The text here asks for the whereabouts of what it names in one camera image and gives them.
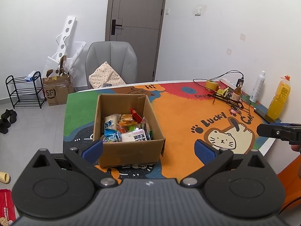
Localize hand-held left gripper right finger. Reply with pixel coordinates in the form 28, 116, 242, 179
180, 139, 275, 189

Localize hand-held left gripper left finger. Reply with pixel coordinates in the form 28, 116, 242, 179
26, 140, 118, 189

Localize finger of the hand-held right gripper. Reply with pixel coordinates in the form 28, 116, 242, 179
256, 123, 291, 137

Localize long white snack packet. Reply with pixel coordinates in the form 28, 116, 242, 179
104, 114, 121, 131

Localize brown cardboard box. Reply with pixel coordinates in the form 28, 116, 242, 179
93, 94, 166, 168

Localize beige rice cracker packet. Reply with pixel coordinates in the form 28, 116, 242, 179
119, 114, 138, 126

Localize red snack packet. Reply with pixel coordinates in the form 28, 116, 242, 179
130, 108, 143, 123

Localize pink translucent snack packet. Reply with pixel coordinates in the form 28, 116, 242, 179
142, 116, 154, 140

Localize black phone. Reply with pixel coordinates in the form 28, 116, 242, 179
253, 108, 275, 123

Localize orange juice bottle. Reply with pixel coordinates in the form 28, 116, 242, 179
267, 76, 291, 120

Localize orange seat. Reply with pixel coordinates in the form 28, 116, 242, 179
276, 157, 301, 217

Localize white spray bottle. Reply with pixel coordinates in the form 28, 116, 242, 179
249, 71, 266, 103

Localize black clothes hanger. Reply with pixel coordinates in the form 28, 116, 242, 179
212, 96, 251, 116
207, 93, 242, 105

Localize brown glass bottle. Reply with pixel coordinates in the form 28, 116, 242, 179
231, 85, 242, 101

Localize white power strip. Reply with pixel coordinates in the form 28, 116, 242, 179
220, 78, 238, 87

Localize dotted beige cushion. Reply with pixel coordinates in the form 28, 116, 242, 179
89, 61, 127, 89

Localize black shoe rack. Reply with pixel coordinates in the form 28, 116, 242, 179
6, 72, 47, 109

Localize black shoe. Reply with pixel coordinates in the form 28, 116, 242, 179
0, 119, 10, 134
1, 109, 17, 124

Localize blue white tissue pack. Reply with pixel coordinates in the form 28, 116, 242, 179
25, 71, 40, 82

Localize grey chair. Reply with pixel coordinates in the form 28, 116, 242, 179
85, 41, 138, 90

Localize red printed package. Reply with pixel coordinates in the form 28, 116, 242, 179
0, 189, 16, 226

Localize white rack with holes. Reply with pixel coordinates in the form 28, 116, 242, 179
47, 16, 87, 76

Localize grey door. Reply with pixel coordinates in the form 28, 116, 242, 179
105, 0, 168, 82

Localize black cable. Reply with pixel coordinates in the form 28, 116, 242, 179
193, 70, 245, 92

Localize black door handle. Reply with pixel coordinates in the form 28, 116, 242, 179
110, 19, 123, 35

